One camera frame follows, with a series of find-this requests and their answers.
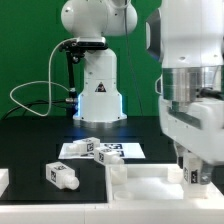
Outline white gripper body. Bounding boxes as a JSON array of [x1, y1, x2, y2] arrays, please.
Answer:
[[159, 96, 224, 165]]

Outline black camera on stand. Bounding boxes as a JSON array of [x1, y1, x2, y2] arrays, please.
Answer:
[[59, 38, 108, 117]]

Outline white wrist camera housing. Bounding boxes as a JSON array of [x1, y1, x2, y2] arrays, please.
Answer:
[[155, 75, 163, 96]]

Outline white block far left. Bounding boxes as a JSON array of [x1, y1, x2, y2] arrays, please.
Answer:
[[0, 169, 9, 197]]

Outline black cables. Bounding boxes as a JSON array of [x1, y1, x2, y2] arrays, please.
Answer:
[[0, 0, 145, 122]]

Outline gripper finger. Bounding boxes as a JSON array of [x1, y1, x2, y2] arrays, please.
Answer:
[[200, 161, 213, 185], [174, 142, 185, 168]]

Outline white obstacle frame front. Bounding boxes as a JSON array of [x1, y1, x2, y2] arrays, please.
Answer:
[[0, 199, 224, 224]]

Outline white camera cable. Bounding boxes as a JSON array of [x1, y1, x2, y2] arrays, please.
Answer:
[[9, 37, 78, 118]]

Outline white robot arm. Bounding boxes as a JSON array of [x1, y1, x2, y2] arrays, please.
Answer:
[[61, 0, 224, 185]]

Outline paper sheet with tags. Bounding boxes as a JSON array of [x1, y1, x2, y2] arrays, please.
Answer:
[[58, 143, 145, 159]]

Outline white square tabletop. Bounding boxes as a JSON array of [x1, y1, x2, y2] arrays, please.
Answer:
[[105, 164, 224, 201]]

